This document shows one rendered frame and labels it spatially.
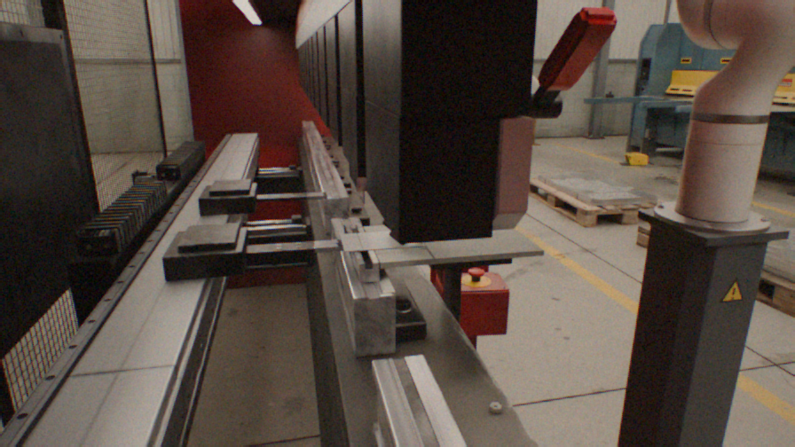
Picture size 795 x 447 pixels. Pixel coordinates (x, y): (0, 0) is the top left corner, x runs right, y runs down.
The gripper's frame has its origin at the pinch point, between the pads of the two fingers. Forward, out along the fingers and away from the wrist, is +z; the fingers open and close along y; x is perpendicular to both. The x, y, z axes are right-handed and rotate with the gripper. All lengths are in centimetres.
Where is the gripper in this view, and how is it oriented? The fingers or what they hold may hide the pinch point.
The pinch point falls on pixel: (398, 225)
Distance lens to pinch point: 86.7
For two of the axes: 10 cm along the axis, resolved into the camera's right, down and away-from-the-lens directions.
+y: 2.0, 2.9, -9.3
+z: -6.4, 7.6, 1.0
